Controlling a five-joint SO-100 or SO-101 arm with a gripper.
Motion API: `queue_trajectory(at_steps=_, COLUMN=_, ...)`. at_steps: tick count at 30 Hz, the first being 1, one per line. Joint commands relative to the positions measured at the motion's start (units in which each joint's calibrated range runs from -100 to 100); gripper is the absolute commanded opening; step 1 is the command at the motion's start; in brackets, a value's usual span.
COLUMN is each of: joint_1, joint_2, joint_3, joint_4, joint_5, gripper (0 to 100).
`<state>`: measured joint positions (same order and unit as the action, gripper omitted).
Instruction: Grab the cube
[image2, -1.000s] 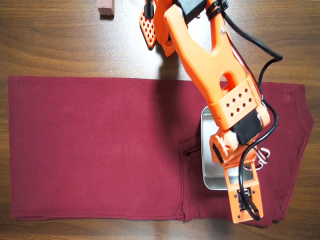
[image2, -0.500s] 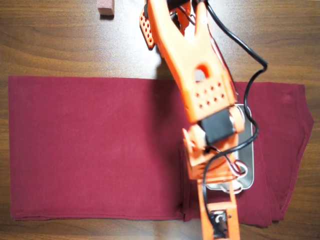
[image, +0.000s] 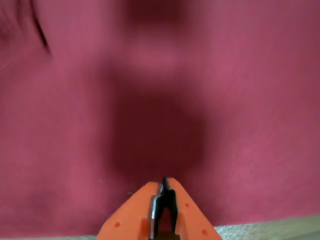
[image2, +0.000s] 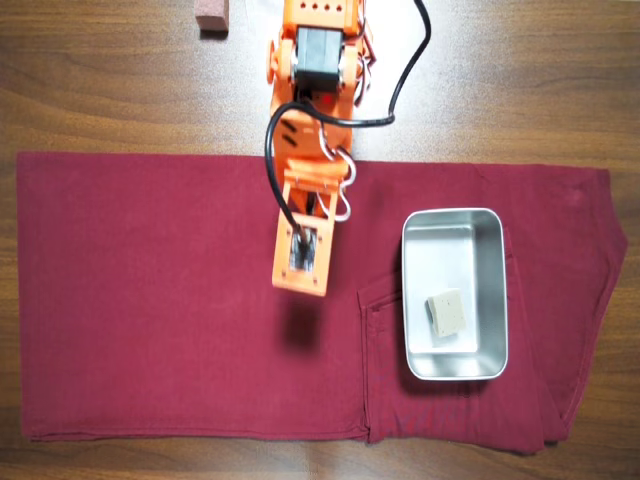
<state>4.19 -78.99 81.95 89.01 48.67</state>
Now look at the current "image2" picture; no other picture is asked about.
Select reddish brown block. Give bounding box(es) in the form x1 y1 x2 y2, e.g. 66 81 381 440
193 0 232 34

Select maroon cloth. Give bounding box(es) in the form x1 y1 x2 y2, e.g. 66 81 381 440
15 151 630 456

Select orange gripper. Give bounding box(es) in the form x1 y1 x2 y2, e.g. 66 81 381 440
280 154 352 219

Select beige speckled cube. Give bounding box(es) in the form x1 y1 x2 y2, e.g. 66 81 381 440
425 287 470 350

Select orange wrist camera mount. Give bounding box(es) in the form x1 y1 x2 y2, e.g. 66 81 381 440
270 211 334 298

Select white servo wires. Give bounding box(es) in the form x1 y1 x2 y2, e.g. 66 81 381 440
317 14 377 224

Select black camera cable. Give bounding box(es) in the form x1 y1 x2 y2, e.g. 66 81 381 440
263 0 433 241

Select rectangular metal tray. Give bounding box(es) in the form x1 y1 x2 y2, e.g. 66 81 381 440
400 207 510 382

